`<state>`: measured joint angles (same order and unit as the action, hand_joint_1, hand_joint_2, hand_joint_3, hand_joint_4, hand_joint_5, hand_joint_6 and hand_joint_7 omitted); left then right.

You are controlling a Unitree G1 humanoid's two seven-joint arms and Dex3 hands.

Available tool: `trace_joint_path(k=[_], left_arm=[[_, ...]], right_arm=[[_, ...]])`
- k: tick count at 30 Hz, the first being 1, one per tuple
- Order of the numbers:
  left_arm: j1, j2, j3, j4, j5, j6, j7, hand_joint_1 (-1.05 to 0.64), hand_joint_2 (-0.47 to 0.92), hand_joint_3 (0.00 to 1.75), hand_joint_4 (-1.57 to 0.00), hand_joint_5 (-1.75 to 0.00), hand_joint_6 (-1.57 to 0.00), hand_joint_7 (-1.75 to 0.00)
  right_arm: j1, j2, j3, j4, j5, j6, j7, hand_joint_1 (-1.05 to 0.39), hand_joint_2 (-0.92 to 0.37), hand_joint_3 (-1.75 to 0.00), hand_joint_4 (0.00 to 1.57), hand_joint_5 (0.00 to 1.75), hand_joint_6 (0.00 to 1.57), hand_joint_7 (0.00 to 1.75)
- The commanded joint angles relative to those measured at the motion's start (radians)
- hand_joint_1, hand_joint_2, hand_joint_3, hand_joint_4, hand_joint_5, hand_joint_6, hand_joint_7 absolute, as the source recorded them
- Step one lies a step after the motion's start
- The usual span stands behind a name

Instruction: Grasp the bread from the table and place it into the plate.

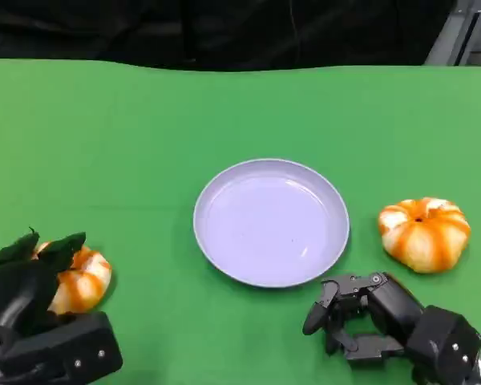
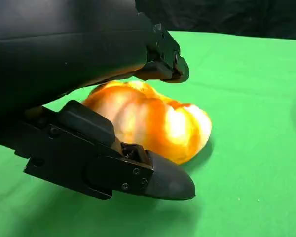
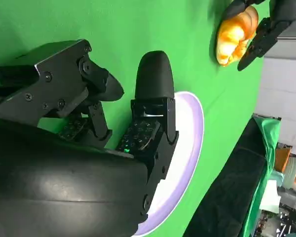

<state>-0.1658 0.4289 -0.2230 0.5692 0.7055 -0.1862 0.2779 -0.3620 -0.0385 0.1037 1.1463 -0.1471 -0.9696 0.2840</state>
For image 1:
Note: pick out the black backdrop cloth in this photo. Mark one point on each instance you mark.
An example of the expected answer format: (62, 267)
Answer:
(224, 32)

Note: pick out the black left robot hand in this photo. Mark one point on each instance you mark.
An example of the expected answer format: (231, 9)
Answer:
(20, 288)

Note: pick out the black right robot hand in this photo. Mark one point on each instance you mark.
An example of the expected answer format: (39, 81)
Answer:
(390, 306)

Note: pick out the grey metal frame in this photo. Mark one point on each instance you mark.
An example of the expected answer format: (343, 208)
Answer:
(453, 36)

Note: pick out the lilac plate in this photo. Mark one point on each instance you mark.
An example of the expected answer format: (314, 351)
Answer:
(270, 222)

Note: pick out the green table cloth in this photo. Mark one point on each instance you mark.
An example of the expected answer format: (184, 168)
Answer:
(144, 160)

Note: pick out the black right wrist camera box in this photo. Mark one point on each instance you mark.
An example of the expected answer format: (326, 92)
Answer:
(443, 341)

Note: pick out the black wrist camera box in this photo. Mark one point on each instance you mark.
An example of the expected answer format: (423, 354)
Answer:
(72, 345)
(443, 341)

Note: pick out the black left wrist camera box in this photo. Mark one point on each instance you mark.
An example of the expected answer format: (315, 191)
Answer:
(72, 345)

